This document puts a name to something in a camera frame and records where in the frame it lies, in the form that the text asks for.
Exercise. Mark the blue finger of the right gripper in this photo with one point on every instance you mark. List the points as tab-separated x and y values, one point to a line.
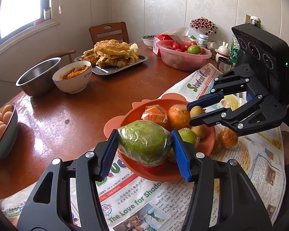
208	119
205	101

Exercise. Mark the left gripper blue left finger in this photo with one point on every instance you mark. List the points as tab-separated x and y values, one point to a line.
48	207

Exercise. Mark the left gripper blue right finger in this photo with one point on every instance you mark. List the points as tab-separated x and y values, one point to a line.
240	206

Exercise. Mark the small brown fruit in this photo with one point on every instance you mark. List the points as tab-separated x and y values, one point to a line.
200	131
218	147

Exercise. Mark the round yellow-brown fruit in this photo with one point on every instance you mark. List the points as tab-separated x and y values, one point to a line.
197	110

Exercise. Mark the orange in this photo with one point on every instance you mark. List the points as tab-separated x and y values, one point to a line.
178	116
156	114
228	138

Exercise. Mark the small green fruit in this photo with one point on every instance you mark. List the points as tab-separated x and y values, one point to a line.
188	135

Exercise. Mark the orange front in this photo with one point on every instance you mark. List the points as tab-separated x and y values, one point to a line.
178	116

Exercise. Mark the large green fruit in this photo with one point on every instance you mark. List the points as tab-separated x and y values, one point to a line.
144	142

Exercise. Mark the red cherry tomato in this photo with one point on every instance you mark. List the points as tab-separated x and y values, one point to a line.
155	169

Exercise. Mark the Student English newspaper sheet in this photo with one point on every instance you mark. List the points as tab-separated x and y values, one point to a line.
201	82

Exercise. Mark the small metal cup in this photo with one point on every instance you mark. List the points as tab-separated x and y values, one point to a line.
224	64

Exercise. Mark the white rabbit figurine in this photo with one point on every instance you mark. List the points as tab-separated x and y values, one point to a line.
222	51

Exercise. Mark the green fruit in basin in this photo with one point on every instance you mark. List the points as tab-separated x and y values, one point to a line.
194	49

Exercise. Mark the white medicine bottle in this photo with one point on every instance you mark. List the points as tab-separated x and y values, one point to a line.
202	40

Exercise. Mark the orange plastic plate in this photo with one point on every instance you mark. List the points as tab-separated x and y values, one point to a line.
171	171

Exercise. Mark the white plastic bag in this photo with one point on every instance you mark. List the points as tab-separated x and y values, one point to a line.
180	34

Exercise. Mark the left newspaper sheet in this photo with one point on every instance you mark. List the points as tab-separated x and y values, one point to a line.
130	202

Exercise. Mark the bowl of eggs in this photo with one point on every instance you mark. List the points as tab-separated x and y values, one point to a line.
8	128

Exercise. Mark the metal tray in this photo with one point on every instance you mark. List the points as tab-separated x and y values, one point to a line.
112	70

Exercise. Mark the pile of fried food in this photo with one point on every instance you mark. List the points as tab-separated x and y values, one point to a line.
111	53

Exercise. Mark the stainless steel bowl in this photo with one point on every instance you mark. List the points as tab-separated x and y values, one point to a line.
38	79

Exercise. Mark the white ceramic bowl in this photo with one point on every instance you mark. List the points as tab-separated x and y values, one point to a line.
74	77

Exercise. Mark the window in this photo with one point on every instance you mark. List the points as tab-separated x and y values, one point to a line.
19	7

